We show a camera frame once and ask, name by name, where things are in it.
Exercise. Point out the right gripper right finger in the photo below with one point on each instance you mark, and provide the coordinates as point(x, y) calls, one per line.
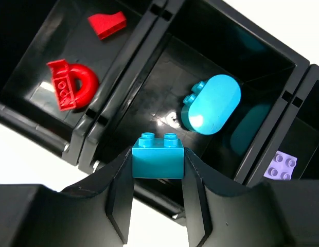
point(222, 212)

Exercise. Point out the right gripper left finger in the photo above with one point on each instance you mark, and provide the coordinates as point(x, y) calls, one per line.
point(95, 211)

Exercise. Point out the lilac square brick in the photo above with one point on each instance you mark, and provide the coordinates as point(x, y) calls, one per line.
point(281, 167)

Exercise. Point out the teal two-stud brick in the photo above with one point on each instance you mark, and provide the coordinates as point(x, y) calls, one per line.
point(158, 158)

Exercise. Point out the teal oval flower brick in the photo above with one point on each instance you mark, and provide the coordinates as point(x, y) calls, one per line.
point(211, 103)

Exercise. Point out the red arch brick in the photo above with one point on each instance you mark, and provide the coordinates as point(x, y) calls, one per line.
point(75, 84)

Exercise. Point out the small red slope brick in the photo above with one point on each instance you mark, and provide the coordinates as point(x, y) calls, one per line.
point(104, 25)

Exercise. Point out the black compartment tray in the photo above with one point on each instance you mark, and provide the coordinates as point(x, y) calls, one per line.
point(145, 70)

